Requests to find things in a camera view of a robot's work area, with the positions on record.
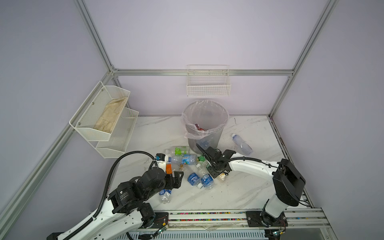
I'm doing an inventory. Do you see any orange label bottle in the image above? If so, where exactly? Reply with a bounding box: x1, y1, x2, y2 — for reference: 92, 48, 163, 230
166, 163, 173, 175

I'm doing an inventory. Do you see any white crane label bottle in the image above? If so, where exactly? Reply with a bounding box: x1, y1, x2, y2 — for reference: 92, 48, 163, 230
218, 172, 228, 182

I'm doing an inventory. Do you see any tall clear purple-label bottle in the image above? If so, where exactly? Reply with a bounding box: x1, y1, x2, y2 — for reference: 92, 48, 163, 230
231, 134, 254, 156

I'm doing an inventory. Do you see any red label crushed bottle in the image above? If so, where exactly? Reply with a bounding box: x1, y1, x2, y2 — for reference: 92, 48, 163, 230
195, 124, 207, 132

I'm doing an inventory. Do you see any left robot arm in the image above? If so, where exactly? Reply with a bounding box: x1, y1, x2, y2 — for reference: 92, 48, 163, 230
47, 167, 184, 240

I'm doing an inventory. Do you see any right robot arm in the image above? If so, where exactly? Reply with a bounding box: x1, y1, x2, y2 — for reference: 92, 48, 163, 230
196, 144, 306, 226

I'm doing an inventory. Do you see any grey mesh waste bin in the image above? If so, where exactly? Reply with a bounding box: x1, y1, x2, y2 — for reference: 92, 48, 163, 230
182, 100, 229, 154

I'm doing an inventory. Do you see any clear plastic bin liner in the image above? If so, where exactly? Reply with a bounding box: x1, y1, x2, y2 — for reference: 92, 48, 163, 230
182, 100, 230, 140

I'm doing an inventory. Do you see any small blue label bottle left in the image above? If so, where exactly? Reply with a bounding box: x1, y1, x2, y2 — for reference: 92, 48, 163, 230
159, 189, 172, 204

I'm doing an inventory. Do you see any crushed green bottle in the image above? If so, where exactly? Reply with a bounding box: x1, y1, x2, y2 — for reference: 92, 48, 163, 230
199, 156, 210, 168

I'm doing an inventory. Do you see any clear bottle light-blue label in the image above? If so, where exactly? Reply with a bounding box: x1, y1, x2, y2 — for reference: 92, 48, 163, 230
168, 154, 198, 165

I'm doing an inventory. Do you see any clear bottle green label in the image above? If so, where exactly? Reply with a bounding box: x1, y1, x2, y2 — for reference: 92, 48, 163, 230
165, 146, 190, 156

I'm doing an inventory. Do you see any white mesh lower shelf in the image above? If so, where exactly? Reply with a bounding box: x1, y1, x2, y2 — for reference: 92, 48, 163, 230
96, 108, 139, 159

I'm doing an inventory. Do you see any white mesh shelf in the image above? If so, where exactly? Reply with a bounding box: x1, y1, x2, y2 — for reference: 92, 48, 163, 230
96, 108, 139, 159
69, 82, 131, 142

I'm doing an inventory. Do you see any beige cloth in shelf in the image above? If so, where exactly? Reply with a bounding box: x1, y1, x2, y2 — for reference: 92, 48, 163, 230
94, 97, 128, 134

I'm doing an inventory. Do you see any white mesh upper shelf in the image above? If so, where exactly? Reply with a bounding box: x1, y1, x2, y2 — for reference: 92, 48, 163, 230
69, 82, 131, 142

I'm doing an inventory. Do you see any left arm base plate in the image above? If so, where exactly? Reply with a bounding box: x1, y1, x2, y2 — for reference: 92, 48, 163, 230
141, 212, 169, 229

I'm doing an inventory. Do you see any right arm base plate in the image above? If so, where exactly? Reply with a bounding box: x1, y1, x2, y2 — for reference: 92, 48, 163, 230
246, 200, 288, 228

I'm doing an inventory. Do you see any white wire wall basket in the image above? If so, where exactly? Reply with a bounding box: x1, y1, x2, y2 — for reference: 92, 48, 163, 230
187, 65, 232, 98

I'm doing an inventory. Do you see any aluminium front rail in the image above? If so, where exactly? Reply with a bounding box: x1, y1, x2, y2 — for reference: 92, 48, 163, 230
147, 208, 331, 231

